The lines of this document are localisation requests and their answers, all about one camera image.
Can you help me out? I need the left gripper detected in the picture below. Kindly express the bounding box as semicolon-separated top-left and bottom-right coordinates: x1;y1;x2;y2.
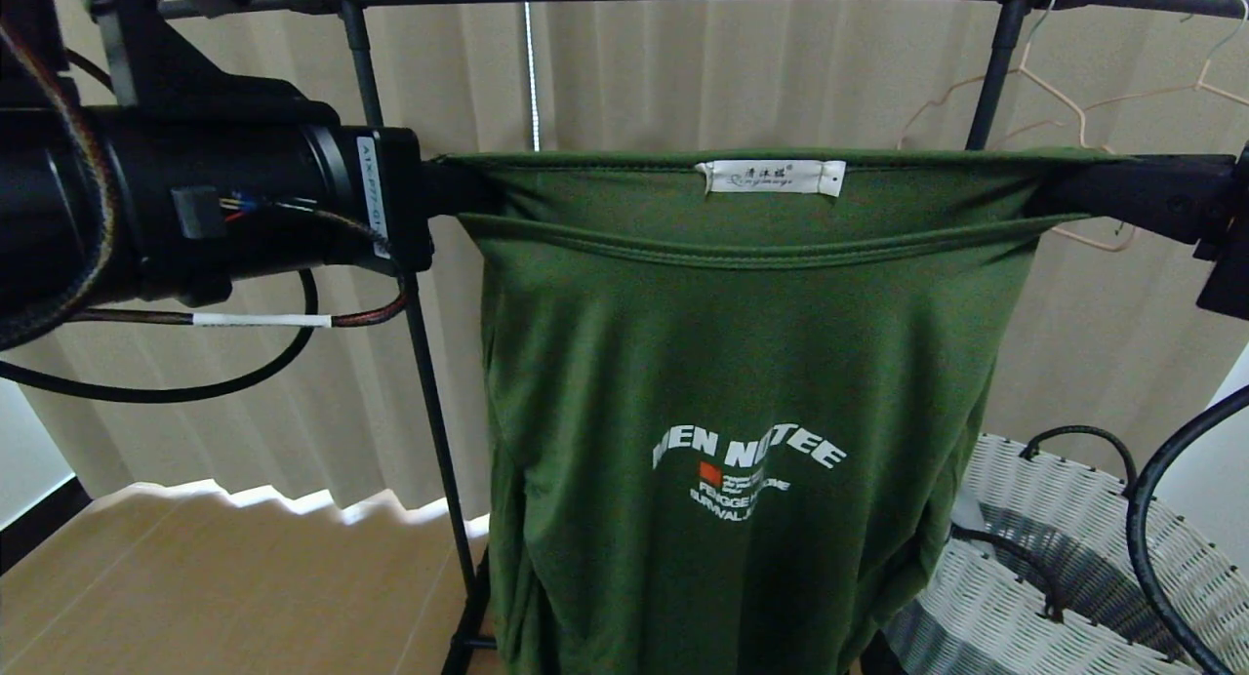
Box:
96;99;436;305

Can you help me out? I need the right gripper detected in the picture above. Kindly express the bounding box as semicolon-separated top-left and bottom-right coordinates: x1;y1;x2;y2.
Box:
1195;140;1249;322

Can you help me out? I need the pink clothes hanger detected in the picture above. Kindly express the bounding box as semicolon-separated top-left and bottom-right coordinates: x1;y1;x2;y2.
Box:
898;0;1141;255
1005;0;1249;159

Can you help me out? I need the green printed shirt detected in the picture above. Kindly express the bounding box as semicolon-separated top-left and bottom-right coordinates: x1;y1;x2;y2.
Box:
434;146;1138;675

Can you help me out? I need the white laundry basket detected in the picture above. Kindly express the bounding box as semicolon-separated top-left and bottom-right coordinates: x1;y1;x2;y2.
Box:
883;423;1249;675

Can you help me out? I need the beige curtain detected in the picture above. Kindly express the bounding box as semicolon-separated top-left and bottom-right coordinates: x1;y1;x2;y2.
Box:
15;0;1249;525

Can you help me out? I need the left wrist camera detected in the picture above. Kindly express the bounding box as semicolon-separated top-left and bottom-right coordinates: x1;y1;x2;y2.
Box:
83;0;338;130

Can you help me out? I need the black cable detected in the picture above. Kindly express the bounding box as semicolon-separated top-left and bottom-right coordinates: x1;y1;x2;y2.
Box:
0;268;321;405
1125;384;1249;675

